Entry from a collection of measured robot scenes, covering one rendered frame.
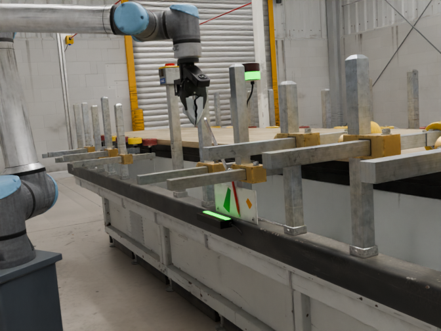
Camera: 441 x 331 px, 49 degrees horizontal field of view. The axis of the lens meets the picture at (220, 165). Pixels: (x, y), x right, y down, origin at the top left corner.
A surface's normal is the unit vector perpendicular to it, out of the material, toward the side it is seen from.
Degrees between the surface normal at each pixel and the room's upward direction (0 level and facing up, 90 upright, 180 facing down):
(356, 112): 90
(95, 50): 90
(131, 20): 91
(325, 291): 90
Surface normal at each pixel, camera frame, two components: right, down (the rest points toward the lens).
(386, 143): 0.48, 0.07
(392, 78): -0.88, 0.12
